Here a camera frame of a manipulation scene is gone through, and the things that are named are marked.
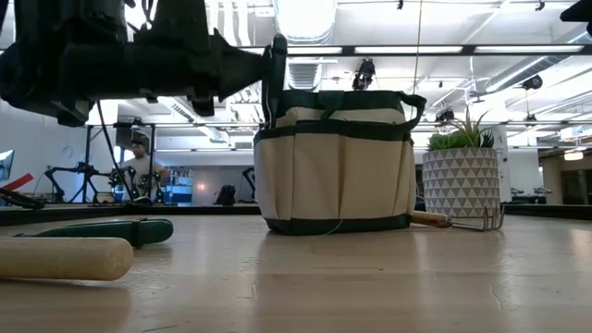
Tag red strip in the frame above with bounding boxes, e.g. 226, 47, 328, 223
0, 172, 35, 193

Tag blue cabinet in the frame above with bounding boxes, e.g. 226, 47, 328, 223
162, 166, 194, 205

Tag person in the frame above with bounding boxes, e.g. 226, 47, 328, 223
118, 138, 171, 204

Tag black backpack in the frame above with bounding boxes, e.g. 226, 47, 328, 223
214, 183, 238, 207

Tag black metal table frame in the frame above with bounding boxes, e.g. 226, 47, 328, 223
0, 203, 592, 228

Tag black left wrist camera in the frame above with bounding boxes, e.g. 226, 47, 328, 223
148, 0, 210, 46

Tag green-handled pruning shears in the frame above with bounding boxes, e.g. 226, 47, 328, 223
260, 32, 290, 131
12, 217, 175, 250

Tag thin hanging cable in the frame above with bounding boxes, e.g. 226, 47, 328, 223
406, 0, 425, 93

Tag black ceiling spotlight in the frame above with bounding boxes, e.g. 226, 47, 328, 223
521, 74, 544, 92
433, 107, 456, 125

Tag black metal stand frame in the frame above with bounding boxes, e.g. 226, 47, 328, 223
81, 120, 157, 204

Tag wooden-handled hand rake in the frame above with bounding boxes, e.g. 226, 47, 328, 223
410, 204, 506, 233

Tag computer monitor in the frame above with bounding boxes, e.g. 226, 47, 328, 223
0, 149, 16, 184

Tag black overhead frame bar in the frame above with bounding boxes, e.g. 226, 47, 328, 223
240, 43, 592, 60

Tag black hanging camera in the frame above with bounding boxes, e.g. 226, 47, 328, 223
351, 57, 377, 91

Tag cream green-trimmed gardening bag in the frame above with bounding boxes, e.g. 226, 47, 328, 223
253, 89, 428, 237

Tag potted plant triangle-pattern pot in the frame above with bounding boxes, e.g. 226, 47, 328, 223
421, 105, 502, 219

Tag wooden tool handle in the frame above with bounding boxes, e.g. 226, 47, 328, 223
0, 236, 135, 282

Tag silver ventilation duct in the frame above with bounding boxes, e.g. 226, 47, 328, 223
272, 0, 339, 93

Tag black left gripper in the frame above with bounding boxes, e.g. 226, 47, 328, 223
127, 27, 268, 117

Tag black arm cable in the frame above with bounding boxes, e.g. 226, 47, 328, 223
94, 99, 138, 204

